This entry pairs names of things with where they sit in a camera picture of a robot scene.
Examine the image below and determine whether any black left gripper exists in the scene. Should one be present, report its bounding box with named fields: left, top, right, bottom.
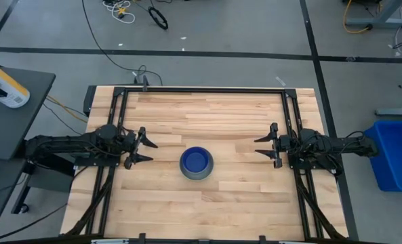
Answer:
left=121, top=127, right=159, bottom=169

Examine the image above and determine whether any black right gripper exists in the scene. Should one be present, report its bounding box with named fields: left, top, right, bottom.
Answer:
left=254, top=122, right=290, bottom=169

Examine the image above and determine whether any dark blue plastic bowl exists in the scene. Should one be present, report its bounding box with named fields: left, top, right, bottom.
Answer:
left=181, top=146, right=212, bottom=173

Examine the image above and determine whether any large grey bowl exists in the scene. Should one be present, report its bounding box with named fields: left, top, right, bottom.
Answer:
left=179, top=146, right=215, bottom=181

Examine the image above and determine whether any blue plastic bin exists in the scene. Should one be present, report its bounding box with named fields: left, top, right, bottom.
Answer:
left=363, top=120, right=402, bottom=192

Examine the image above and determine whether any dark grey side table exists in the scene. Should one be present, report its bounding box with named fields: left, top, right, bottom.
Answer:
left=0, top=66, right=57, bottom=161

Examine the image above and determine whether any white yellow bottle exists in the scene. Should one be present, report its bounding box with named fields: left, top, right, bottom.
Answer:
left=0, top=58, right=31, bottom=109

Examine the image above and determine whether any grey metal stand base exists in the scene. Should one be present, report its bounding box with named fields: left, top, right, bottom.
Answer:
left=342, top=0, right=402, bottom=29

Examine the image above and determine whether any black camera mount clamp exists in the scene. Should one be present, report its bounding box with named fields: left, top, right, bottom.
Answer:
left=134, top=75, right=150, bottom=92

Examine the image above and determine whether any black metal table frame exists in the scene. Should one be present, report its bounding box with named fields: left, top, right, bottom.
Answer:
left=64, top=85, right=349, bottom=241

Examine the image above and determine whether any thin yellow floor cable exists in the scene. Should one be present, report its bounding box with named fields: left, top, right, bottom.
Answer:
left=46, top=96, right=88, bottom=123

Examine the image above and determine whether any long black floor cable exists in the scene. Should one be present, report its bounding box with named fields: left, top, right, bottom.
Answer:
left=81, top=0, right=163, bottom=86

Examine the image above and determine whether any black cable ring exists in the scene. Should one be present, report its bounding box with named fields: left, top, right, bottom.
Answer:
left=148, top=6, right=169, bottom=31

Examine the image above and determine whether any white coiled cable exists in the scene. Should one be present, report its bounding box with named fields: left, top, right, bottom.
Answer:
left=102, top=0, right=136, bottom=24

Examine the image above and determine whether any yellow floor cable loop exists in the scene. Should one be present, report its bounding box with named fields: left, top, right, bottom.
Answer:
left=342, top=0, right=373, bottom=35

